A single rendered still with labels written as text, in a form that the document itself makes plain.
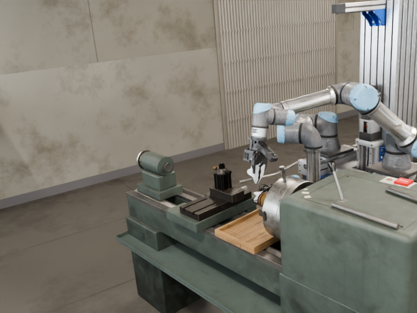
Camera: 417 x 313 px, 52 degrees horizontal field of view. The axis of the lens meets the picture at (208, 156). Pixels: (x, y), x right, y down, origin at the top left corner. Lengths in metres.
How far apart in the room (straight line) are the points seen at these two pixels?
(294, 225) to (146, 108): 4.50
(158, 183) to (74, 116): 3.05
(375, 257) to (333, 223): 0.20
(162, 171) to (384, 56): 1.54
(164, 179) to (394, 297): 1.74
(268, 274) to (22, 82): 4.19
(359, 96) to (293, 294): 0.95
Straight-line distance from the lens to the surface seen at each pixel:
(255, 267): 2.29
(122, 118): 6.04
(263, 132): 1.94
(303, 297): 2.06
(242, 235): 2.38
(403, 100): 2.72
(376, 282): 1.77
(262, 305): 2.44
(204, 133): 6.66
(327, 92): 2.20
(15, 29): 5.67
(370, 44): 2.71
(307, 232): 1.87
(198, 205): 2.57
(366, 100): 2.11
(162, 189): 2.98
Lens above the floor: 2.01
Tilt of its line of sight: 18 degrees down
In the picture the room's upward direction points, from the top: 5 degrees counter-clockwise
